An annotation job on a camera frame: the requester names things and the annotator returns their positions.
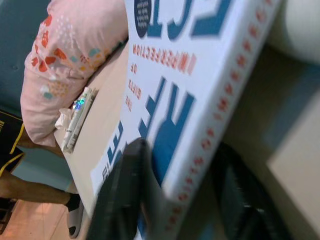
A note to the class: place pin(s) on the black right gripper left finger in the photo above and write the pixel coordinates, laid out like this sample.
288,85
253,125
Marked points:
120,195

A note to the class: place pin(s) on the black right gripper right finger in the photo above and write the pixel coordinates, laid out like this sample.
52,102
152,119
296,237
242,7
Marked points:
240,200

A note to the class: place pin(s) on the pink patterned pillow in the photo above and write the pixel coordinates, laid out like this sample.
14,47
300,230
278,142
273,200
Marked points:
75,32

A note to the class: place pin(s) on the white paper packet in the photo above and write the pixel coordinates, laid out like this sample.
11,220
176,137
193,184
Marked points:
77,117

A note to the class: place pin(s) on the white tissue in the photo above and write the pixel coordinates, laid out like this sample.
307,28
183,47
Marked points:
61,120

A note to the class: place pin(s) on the grey white slipper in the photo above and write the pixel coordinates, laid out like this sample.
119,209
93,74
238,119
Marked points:
75,220

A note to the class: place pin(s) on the teal padded headboard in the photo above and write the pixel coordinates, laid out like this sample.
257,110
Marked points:
15,37

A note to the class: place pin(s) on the white book with blue lettering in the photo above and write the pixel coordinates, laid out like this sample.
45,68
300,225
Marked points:
175,87

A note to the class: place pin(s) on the person in black shorts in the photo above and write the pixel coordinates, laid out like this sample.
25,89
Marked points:
30,186

